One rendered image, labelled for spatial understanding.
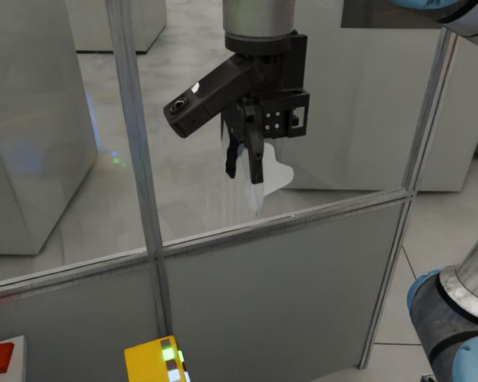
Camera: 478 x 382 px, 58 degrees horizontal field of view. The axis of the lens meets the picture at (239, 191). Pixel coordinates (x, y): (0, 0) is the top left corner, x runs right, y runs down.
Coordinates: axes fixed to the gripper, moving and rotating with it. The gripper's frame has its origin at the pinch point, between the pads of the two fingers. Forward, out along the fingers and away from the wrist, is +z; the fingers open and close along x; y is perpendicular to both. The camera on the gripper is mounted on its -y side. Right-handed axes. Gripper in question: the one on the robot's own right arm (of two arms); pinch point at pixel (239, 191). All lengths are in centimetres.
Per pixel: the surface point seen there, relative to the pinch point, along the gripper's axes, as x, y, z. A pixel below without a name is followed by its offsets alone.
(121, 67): 44.9, -8.7, -3.4
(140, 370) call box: 6.6, -17.0, 40.9
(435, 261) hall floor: 90, 159, 148
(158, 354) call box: 8.8, -13.3, 40.9
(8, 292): 45, -44, 49
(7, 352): 36, -47, 60
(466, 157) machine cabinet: 138, 216, 114
